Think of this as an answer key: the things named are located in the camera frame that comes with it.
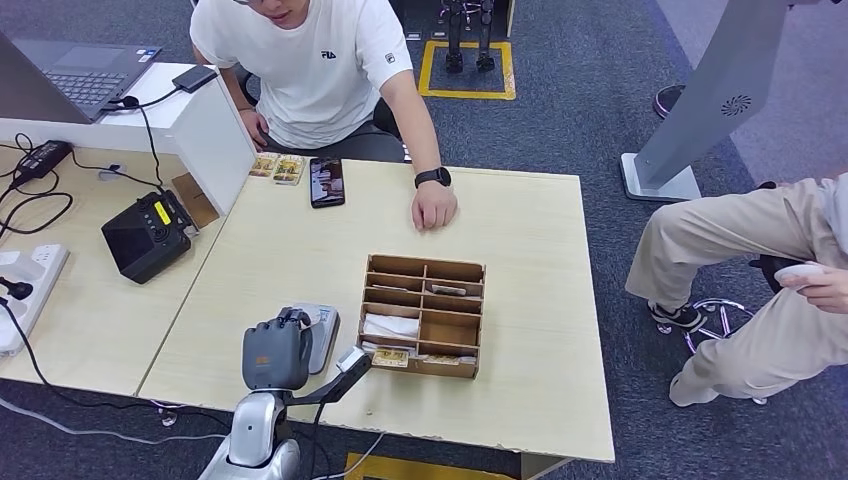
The person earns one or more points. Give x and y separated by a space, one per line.
729 265
318 86

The dark shoe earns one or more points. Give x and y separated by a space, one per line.
666 100

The dark grey laptop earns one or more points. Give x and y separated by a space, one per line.
79 76

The black device with yellow label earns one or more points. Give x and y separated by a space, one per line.
146 238

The standing humanoid robot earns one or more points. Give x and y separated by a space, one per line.
454 60

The black smartphone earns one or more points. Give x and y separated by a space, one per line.
327 182

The person's right forearm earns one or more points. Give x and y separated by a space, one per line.
235 89

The black power adapter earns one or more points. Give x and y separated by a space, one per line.
41 161

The small picture card stack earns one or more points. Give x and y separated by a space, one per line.
264 165

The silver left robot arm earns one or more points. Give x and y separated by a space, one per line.
255 430

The black wristwatch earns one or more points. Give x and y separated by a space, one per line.
432 177

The yellow boxed picture card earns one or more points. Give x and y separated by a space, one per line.
440 360

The white power strip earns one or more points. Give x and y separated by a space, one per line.
30 291

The pale grey card reader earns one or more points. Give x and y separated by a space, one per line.
324 338

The person's hand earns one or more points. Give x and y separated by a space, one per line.
831 291

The pale desk leg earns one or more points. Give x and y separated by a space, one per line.
540 469

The person's left hand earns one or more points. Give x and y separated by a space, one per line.
434 208

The white raised counter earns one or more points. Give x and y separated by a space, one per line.
205 146

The grey brown boxed card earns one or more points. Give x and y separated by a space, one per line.
449 290

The person's left forearm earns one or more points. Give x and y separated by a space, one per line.
420 139

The black flat hub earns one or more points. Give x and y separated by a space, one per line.
194 78

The brown cardboard piece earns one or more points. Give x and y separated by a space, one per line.
197 202

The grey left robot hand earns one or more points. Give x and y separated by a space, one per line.
278 351

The wooden compartment card box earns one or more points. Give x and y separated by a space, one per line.
424 311

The person's right hand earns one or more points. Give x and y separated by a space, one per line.
255 127

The yellow floor tape square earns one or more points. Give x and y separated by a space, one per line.
464 95

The large picture card stack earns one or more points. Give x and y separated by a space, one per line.
289 170

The white handheld controller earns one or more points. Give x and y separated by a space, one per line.
798 273

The grey kiosk stand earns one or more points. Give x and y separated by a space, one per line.
722 86

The thick white card stack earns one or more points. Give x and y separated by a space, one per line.
391 326

